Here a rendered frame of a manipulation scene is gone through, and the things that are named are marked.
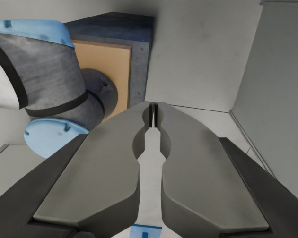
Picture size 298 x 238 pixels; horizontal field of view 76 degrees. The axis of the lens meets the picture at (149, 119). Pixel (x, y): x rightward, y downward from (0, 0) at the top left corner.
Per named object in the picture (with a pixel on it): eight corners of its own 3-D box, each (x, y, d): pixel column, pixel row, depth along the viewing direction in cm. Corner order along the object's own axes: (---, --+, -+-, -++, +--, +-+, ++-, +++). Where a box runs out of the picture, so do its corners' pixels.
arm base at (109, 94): (118, 119, 59) (111, 139, 50) (68, 114, 58) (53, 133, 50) (118, 71, 51) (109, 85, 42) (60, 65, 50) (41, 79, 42)
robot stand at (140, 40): (149, 59, 151) (140, 133, 66) (111, 55, 150) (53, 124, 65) (153, 16, 135) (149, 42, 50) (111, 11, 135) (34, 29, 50)
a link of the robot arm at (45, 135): (64, 133, 50) (36, 173, 38) (43, 85, 43) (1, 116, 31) (109, 130, 49) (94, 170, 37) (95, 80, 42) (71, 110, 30)
